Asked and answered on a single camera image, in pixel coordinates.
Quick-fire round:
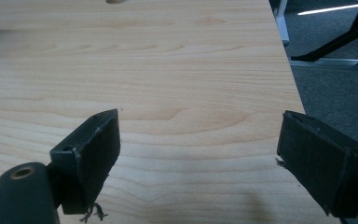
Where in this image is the black metal stand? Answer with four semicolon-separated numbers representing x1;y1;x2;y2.
290;0;358;71

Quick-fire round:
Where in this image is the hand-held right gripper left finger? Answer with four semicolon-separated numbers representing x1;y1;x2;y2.
49;108;121;223

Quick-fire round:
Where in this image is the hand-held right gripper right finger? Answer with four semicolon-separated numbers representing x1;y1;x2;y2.
275;109;358;219

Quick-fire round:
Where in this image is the white table leg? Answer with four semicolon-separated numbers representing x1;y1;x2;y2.
273;0;291;46

